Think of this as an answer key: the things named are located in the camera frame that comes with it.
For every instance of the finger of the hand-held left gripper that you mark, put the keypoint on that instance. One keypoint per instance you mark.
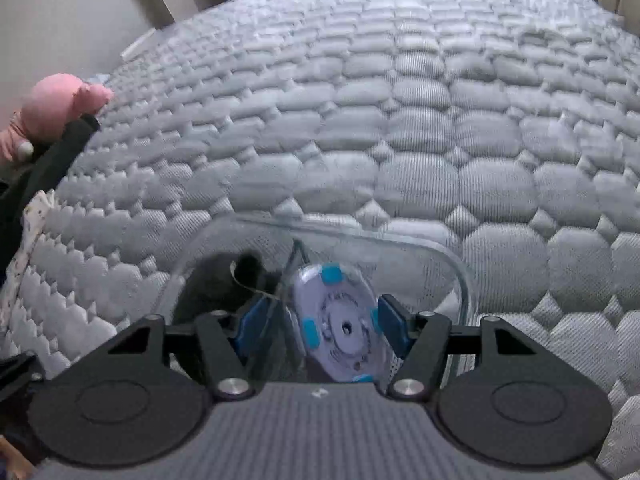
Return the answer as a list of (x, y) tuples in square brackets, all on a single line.
[(17, 370)]

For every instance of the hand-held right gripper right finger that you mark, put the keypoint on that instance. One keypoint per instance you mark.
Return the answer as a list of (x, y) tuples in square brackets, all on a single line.
[(392, 325)]

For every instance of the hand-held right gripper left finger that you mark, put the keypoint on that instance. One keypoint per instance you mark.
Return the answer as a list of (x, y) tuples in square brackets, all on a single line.
[(252, 321)]

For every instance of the lavender computer mouse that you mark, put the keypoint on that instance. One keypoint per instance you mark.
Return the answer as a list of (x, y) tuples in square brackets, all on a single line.
[(345, 310)]

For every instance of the black plush toy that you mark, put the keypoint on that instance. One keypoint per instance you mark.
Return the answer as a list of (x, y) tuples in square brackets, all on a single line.
[(210, 285)]

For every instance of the clear glass divided container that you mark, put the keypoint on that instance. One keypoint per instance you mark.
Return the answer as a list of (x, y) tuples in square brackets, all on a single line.
[(425, 270)]

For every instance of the white printed cloth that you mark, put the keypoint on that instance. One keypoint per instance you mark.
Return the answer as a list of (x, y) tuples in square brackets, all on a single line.
[(30, 240)]

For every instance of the grey quilted bed cover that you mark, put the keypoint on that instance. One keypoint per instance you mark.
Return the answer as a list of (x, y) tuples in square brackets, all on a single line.
[(375, 135)]

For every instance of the dark cloth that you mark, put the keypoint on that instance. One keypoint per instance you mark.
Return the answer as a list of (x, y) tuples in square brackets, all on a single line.
[(45, 170)]

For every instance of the pink plush toy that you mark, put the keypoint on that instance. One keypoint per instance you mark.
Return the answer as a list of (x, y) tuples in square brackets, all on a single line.
[(50, 105)]

